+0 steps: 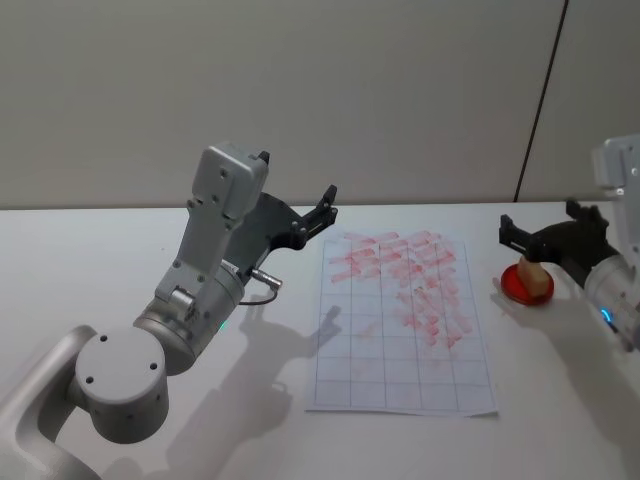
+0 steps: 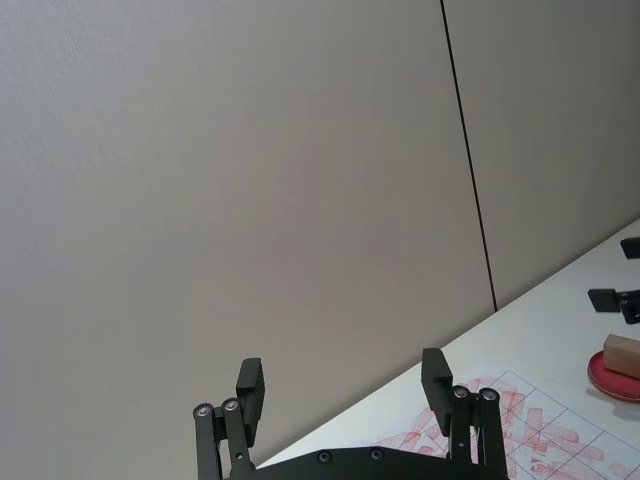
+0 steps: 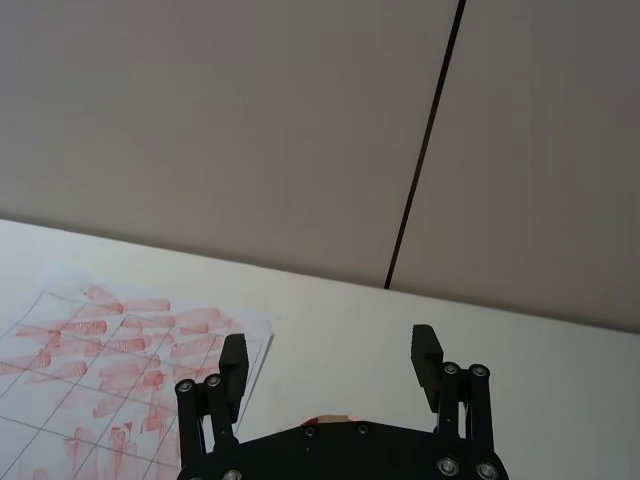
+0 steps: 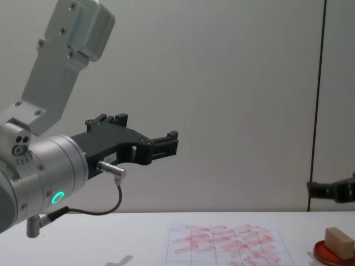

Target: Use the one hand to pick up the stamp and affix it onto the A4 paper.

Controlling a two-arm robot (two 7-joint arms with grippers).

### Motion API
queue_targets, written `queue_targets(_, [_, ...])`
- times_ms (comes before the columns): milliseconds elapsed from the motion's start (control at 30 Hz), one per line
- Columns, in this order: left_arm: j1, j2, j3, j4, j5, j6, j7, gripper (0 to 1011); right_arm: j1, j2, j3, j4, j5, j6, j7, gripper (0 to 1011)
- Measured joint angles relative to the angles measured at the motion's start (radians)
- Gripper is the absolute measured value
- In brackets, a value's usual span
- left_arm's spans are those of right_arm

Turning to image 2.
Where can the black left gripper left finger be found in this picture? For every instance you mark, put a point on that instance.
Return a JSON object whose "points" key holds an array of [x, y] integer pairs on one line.
{"points": [[248, 400]]}

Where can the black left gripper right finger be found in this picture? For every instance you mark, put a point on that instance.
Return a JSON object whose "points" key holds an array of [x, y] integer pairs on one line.
{"points": [[434, 395]]}

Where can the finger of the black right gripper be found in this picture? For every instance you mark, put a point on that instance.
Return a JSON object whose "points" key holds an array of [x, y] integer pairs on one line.
{"points": [[632, 248], [607, 300]]}

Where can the wooden stamp block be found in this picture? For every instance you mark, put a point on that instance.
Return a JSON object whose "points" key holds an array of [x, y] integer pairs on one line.
{"points": [[622, 356]]}

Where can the round red ink dish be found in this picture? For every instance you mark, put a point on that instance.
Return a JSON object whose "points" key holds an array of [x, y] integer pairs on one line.
{"points": [[607, 382]]}

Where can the white paper with red stamps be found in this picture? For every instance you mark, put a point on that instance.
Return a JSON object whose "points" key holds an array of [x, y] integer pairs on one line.
{"points": [[555, 430]]}

